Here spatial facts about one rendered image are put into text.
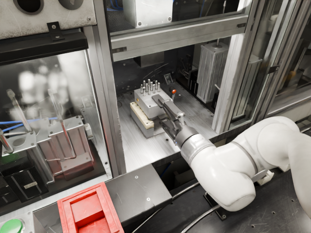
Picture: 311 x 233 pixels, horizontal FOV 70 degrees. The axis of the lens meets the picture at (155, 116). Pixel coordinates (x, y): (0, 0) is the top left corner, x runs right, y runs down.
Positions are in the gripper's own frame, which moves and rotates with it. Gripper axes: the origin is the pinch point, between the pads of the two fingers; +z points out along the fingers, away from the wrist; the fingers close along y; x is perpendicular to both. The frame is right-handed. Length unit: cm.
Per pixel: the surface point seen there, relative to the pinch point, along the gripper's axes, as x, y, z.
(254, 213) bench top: -21, -33, -37
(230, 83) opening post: -18.4, 11.4, -12.6
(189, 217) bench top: 0.9, -33.5, -26.9
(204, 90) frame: -24.6, -3.5, 5.0
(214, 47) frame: -27.3, 14.0, 7.0
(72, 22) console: 24.8, 36.4, -14.0
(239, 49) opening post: -18.4, 22.7, -12.7
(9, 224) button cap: 47, 2, -23
